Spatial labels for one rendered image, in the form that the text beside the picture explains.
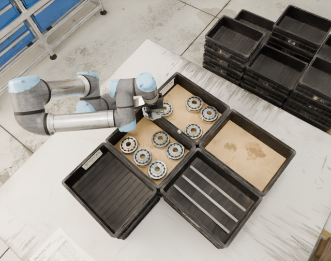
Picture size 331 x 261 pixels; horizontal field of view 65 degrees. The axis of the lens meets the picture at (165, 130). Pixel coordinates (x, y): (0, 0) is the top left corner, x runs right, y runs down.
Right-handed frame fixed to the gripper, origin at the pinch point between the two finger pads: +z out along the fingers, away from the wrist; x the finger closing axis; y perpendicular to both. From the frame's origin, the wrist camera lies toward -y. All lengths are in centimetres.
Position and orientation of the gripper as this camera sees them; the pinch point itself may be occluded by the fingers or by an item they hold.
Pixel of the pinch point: (151, 114)
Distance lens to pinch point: 136.6
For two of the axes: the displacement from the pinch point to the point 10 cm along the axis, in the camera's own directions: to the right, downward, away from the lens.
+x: -0.4, -9.4, 3.3
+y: 10.0, -0.6, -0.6
